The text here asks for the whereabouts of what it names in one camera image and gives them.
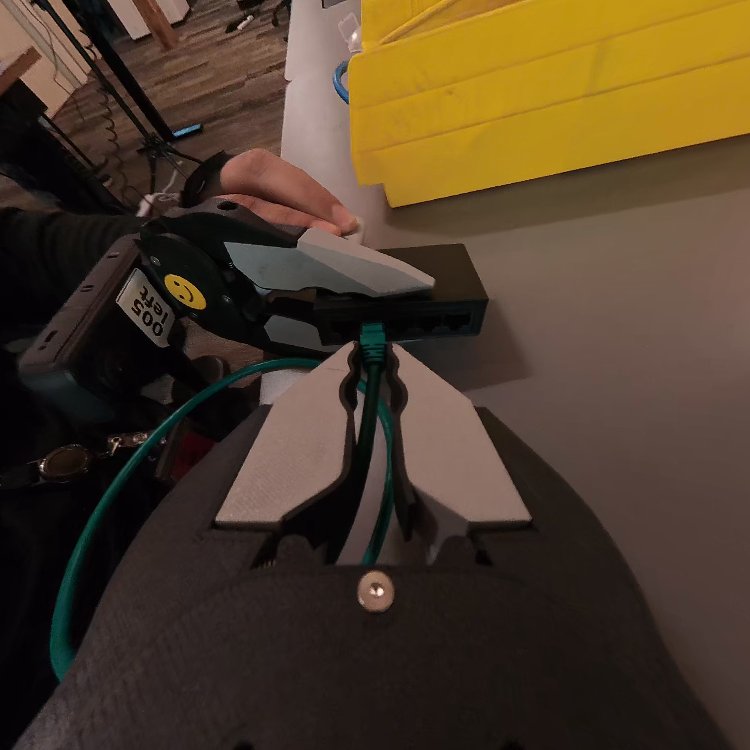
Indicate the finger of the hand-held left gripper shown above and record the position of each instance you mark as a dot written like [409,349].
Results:
[328,263]
[293,334]

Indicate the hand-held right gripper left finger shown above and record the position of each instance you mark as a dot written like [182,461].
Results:
[287,457]

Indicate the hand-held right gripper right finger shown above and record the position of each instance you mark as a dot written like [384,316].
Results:
[457,457]

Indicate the black ethernet switch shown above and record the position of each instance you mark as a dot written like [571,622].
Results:
[457,287]

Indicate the person's left forearm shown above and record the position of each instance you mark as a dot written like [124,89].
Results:
[58,252]

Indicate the person's left hand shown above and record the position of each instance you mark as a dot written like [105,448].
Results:
[281,187]

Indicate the black tripod stand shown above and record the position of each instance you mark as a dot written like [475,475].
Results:
[135,88]

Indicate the metal badge reel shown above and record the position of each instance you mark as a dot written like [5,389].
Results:
[61,463]

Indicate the clear plastic piece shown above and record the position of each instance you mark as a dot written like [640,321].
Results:
[350,32]

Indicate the white cabinet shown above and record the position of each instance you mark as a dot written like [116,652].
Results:
[126,14]

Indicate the wooden desk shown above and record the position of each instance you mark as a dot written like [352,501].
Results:
[17,67]

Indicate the yellow plastic bin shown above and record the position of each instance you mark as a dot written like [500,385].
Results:
[527,105]

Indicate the wooden post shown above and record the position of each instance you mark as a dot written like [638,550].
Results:
[158,23]

